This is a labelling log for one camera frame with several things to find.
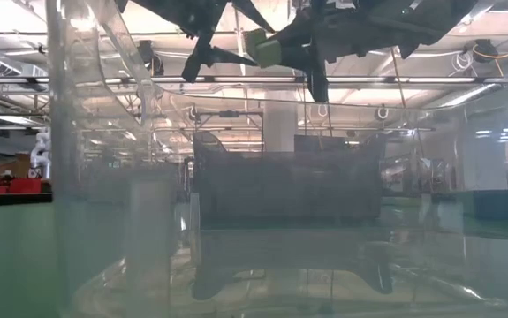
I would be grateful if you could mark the clear plastic bin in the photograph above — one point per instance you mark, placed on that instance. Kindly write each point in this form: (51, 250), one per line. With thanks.
(61, 176)
(152, 212)

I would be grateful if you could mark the long ceiling light bar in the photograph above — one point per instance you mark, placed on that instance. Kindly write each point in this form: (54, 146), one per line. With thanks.
(103, 80)

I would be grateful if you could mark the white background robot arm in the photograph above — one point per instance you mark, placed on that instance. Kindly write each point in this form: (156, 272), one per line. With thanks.
(41, 154)

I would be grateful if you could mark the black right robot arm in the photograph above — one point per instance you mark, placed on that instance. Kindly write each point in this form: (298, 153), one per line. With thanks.
(421, 17)

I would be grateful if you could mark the white building column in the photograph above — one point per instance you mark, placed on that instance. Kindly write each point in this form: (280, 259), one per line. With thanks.
(281, 128)

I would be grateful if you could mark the cardboard box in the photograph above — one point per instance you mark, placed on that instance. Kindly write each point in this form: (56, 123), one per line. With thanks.
(12, 167)

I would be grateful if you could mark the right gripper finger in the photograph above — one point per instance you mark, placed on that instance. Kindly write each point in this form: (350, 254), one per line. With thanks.
(297, 56)
(297, 31)

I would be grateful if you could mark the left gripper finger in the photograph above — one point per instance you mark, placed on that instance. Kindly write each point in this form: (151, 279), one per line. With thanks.
(225, 56)
(249, 11)

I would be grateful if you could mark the red equipment cart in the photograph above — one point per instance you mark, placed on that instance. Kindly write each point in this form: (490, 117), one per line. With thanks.
(24, 185)

